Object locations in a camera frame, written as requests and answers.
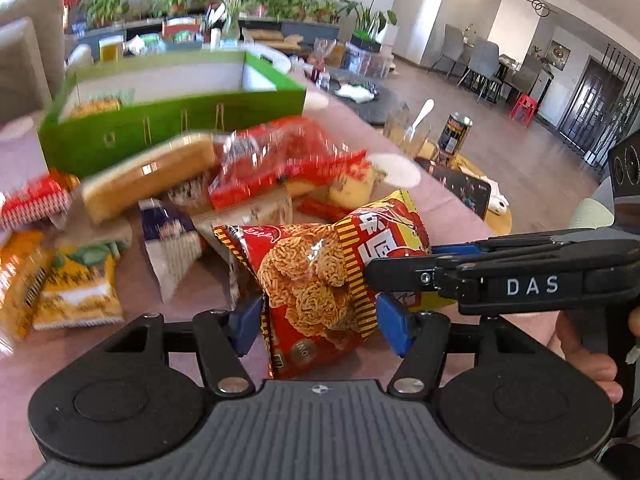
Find yellow canister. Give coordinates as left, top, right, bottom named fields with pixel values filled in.
left=99, top=37, right=124, bottom=64

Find row of potted plants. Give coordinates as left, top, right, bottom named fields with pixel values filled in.
left=65, top=0, right=346, bottom=29

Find yellow green snack packet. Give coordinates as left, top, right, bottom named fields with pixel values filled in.
left=32, top=242, right=125, bottom=332

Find grey dining chair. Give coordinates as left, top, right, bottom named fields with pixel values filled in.
left=431, top=25, right=467, bottom=74
left=499, top=55, right=544, bottom=104
left=459, top=39, right=501, bottom=92

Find clear storage boxes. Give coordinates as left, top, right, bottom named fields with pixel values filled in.
left=345, top=42, right=397, bottom=79

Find red plastic stool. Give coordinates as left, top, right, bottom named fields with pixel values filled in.
left=509, top=94, right=540, bottom=124

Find large leaf potted plant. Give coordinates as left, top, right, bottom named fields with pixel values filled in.
left=345, top=0, right=401, bottom=54

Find green cardboard box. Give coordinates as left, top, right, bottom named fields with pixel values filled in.
left=39, top=50, right=307, bottom=179

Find pink polka dot tablecloth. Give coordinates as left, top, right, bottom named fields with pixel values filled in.
left=0, top=75, right=566, bottom=466

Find white blue snack packet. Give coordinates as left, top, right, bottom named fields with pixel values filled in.
left=139, top=199, right=206, bottom=304

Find orange snack packet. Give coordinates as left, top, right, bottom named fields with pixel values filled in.
left=0, top=230, right=54, bottom=343

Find clear round cookie packet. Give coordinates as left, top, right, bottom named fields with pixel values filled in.
left=165, top=172, right=216, bottom=213

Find yellow pastry packet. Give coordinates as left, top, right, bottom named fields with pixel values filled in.
left=327, top=160, right=389, bottom=208

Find red white checkered packet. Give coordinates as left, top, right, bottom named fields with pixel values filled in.
left=0, top=170, right=81, bottom=231

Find red stick packet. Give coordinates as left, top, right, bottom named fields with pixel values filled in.
left=297, top=196, right=351, bottom=224

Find ceiling lamp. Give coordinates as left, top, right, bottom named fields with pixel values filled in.
left=504, top=0, right=559, bottom=19

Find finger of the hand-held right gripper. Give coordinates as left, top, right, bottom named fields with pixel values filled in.
left=432, top=228, right=617, bottom=258
left=364, top=240, right=621, bottom=316

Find dark door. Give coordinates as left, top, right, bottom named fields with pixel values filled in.
left=557, top=57, right=634, bottom=167

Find red yellow noodle snack packet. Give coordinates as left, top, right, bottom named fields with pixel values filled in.
left=212, top=190, right=434, bottom=380

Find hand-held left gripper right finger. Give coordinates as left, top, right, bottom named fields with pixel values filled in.
left=376, top=292, right=551, bottom=402

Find beige sofa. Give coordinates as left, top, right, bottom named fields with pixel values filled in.
left=0, top=0, right=69, bottom=126

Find black yellow can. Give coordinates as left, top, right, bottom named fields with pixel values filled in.
left=438, top=112, right=474, bottom=167

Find black phone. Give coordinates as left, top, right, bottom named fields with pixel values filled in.
left=414, top=156, right=493, bottom=220

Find black marble coffee table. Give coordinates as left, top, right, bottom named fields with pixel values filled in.
left=320, top=67, right=402, bottom=127

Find bread loaf packet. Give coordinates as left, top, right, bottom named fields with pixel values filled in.
left=81, top=132, right=217, bottom=225

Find person's right hand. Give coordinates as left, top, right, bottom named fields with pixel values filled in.
left=546, top=310, right=625, bottom=407

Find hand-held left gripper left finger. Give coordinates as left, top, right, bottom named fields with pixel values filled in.
left=102, top=294, right=264, bottom=396

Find red transparent snack packet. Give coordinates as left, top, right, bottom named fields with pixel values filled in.
left=207, top=116, right=368, bottom=211

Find glass cup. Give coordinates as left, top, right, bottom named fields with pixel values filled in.
left=382, top=102, right=434, bottom=159

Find white tissue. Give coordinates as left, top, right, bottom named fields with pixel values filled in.
left=334, top=84, right=376, bottom=101

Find round wooden side table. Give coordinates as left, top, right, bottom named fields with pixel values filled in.
left=425, top=150, right=514, bottom=237

